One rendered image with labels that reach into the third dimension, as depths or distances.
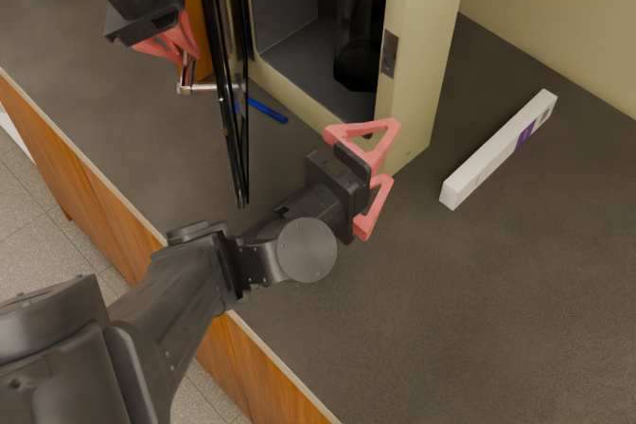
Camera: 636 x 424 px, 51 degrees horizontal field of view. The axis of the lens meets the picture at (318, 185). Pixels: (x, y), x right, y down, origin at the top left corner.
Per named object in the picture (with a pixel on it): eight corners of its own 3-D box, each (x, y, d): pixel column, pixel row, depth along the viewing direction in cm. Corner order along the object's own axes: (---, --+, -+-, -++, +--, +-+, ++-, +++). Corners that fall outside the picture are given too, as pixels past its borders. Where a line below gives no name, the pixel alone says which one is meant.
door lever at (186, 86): (226, 47, 85) (223, 31, 83) (223, 101, 80) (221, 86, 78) (184, 49, 85) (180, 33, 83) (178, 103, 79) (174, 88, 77)
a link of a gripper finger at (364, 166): (424, 125, 66) (357, 179, 62) (415, 168, 72) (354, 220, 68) (374, 89, 69) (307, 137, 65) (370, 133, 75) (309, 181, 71)
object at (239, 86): (249, 105, 84) (244, 72, 79) (249, 118, 83) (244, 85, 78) (233, 106, 84) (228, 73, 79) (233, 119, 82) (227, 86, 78)
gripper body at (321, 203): (364, 183, 64) (308, 227, 61) (360, 237, 73) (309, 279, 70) (318, 144, 67) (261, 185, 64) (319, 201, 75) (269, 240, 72)
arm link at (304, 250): (160, 233, 63) (187, 319, 64) (190, 230, 53) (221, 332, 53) (273, 197, 69) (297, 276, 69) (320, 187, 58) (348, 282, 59)
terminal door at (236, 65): (246, 61, 112) (217, -187, 79) (244, 214, 94) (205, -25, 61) (241, 61, 112) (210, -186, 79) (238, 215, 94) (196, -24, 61)
